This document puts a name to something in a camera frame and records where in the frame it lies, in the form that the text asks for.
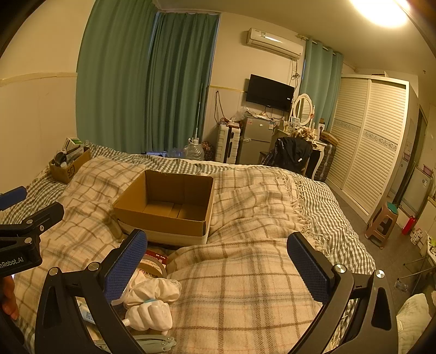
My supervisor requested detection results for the white hand-shaped toy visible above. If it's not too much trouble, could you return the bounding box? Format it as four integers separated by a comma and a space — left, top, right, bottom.
124, 300, 174, 336

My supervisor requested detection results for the white pole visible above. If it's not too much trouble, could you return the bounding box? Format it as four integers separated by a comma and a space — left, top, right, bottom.
193, 83, 205, 140

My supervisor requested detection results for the white cloth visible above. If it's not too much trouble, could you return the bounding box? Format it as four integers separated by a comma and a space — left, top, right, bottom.
129, 277, 181, 304

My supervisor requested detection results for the white tape roll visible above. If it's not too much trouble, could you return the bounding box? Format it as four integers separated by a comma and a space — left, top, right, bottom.
137, 257, 168, 280

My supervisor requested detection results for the red fire extinguisher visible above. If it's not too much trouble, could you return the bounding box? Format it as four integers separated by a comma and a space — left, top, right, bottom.
401, 215, 417, 236

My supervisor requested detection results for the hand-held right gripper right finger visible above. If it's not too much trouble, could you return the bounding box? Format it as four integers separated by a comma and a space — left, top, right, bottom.
287, 232, 398, 354

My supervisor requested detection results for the silver fridge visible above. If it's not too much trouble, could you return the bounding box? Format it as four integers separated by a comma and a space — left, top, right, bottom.
238, 114, 275, 164

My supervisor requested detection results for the blonde wig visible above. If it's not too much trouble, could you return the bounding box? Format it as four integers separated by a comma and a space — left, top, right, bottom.
294, 127, 316, 142

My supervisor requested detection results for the brown plastic stool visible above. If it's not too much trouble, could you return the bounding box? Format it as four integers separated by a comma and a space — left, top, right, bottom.
364, 202, 400, 244

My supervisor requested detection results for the white oval mirror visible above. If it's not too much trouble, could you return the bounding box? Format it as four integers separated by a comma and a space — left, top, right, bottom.
292, 93, 313, 129

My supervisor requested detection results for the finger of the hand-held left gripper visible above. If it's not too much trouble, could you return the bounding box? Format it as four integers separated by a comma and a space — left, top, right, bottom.
0, 202, 65, 244
0, 186, 28, 210

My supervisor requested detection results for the person's left hand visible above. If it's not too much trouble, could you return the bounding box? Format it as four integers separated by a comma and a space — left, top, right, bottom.
0, 275, 20, 319

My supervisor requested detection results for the metal folding rack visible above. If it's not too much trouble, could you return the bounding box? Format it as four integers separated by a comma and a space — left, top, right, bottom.
395, 254, 433, 293

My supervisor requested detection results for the white appliance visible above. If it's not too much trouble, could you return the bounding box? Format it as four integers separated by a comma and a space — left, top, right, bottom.
402, 167, 436, 218

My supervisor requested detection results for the wide green curtain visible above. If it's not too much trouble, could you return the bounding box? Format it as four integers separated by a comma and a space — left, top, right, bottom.
77, 0, 158, 151

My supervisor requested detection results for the white suitcase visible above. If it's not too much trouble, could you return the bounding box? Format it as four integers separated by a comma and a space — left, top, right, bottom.
215, 123, 243, 164

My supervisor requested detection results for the narrow green curtain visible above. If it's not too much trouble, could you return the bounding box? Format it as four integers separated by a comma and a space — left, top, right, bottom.
300, 39, 344, 129

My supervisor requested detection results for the small cardboard box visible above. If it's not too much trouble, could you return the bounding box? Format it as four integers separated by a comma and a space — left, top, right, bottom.
49, 147, 92, 185

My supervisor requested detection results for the dark red box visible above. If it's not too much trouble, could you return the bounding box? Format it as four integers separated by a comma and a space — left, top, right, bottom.
145, 250, 169, 265

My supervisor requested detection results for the brown suitcase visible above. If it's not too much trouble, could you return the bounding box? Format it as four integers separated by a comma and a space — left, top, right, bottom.
313, 141, 338, 181

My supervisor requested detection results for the black wall television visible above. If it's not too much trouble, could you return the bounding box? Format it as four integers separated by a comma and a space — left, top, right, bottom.
246, 74, 295, 111

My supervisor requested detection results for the white air conditioner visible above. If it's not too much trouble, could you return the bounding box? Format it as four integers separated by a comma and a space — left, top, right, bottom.
244, 28, 304, 61

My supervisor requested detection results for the clear water jug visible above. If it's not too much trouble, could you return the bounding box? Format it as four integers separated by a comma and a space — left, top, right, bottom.
184, 138, 205, 160

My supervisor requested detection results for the white louvred wardrobe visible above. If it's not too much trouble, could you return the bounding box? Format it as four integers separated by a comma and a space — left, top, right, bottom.
322, 74, 419, 224

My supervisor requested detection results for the large cardboard box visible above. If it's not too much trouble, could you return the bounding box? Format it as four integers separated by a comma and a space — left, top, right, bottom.
112, 169, 214, 246

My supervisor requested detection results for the black jacket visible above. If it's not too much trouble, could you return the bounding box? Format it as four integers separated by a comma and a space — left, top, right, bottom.
264, 136, 313, 176

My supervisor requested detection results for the ceiling lamp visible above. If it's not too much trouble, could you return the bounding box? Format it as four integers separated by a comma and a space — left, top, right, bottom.
351, 0, 418, 26

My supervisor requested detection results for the beige plaid blanket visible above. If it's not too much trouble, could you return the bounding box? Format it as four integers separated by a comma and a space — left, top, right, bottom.
14, 157, 344, 354

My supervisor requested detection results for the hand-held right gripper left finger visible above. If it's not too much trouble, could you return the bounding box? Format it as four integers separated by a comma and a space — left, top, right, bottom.
35, 229, 148, 354

